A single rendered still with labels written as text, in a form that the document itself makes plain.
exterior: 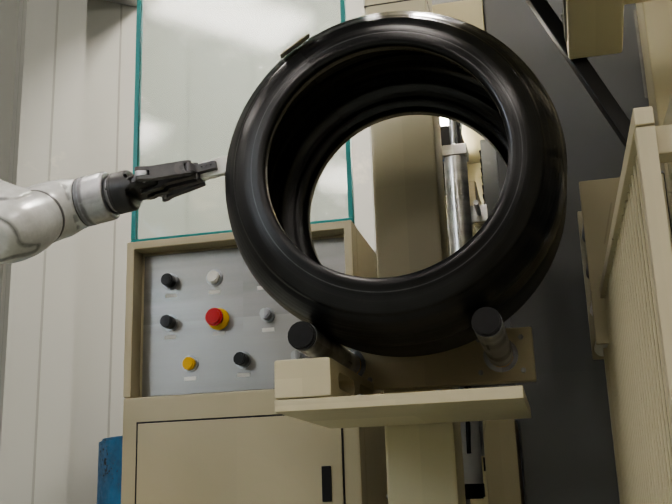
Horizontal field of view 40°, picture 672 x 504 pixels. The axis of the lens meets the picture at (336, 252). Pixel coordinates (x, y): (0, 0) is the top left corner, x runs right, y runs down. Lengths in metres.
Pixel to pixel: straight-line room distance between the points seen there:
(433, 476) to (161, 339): 0.80
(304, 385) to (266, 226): 0.26
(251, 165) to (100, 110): 3.80
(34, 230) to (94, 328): 3.36
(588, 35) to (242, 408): 1.06
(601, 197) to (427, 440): 0.54
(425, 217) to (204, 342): 0.66
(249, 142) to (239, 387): 0.78
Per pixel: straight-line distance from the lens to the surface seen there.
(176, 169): 1.63
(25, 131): 4.82
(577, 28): 1.77
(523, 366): 1.71
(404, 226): 1.81
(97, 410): 4.86
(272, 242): 1.45
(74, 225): 1.71
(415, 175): 1.84
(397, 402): 1.37
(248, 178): 1.50
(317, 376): 1.40
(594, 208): 1.72
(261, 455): 2.06
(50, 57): 5.01
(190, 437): 2.11
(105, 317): 4.94
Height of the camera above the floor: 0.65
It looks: 15 degrees up
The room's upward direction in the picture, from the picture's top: 2 degrees counter-clockwise
